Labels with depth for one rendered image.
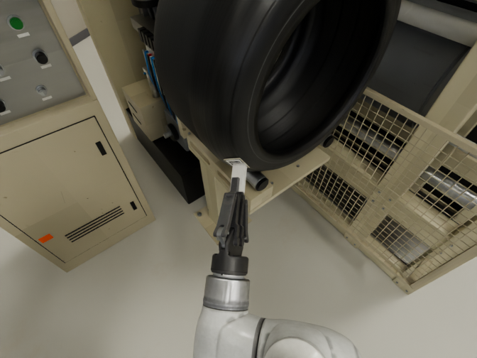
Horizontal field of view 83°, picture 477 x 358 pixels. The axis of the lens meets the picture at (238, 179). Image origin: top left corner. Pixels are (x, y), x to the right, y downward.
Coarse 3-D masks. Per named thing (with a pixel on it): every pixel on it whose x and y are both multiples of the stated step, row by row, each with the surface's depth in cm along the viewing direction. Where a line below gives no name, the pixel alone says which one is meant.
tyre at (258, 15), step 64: (192, 0) 44; (256, 0) 38; (320, 0) 76; (384, 0) 54; (192, 64) 46; (256, 64) 43; (320, 64) 85; (192, 128) 59; (256, 128) 53; (320, 128) 76
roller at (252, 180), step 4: (248, 172) 75; (252, 172) 75; (256, 172) 75; (260, 172) 76; (248, 176) 75; (252, 176) 75; (256, 176) 74; (260, 176) 74; (264, 176) 75; (248, 180) 76; (252, 180) 75; (256, 180) 74; (260, 180) 73; (264, 180) 74; (268, 180) 76; (252, 184) 75; (256, 184) 74; (260, 184) 73; (264, 184) 75; (256, 188) 74; (260, 188) 75; (264, 188) 76
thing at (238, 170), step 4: (236, 164) 60; (240, 164) 60; (244, 164) 60; (232, 168) 61; (236, 168) 60; (240, 168) 60; (244, 168) 60; (232, 172) 60; (236, 172) 60; (240, 172) 60; (244, 172) 59; (232, 176) 60; (236, 176) 60; (240, 176) 59; (244, 176) 59; (240, 180) 59; (240, 184) 59; (240, 188) 58
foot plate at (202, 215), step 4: (204, 208) 174; (196, 212) 172; (200, 212) 172; (204, 212) 172; (196, 216) 171; (200, 216) 171; (204, 216) 171; (208, 216) 171; (200, 220) 169; (204, 220) 169; (208, 220) 169; (248, 220) 169; (204, 224) 167; (208, 224) 167; (212, 224) 167; (204, 228) 166; (208, 228) 166; (212, 228) 166; (208, 232) 164; (212, 232) 164; (212, 236) 162; (216, 240) 161
